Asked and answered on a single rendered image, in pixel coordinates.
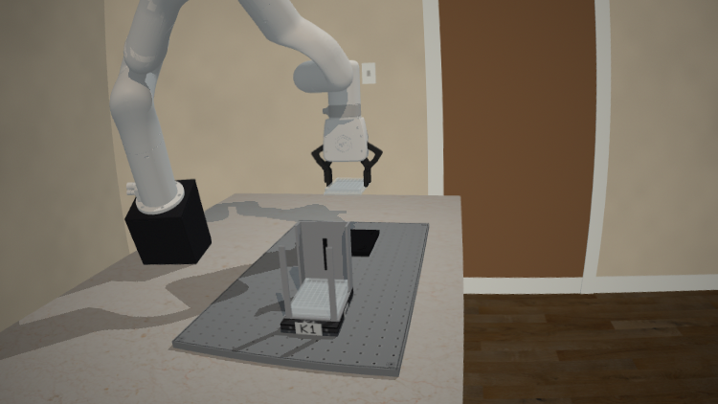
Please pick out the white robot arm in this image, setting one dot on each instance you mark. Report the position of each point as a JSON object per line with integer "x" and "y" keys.
{"x": 132, "y": 104}

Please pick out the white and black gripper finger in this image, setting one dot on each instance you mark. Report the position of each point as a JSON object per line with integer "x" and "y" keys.
{"x": 325, "y": 165}
{"x": 369, "y": 164}

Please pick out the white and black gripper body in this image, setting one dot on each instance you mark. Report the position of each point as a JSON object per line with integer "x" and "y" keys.
{"x": 343, "y": 141}

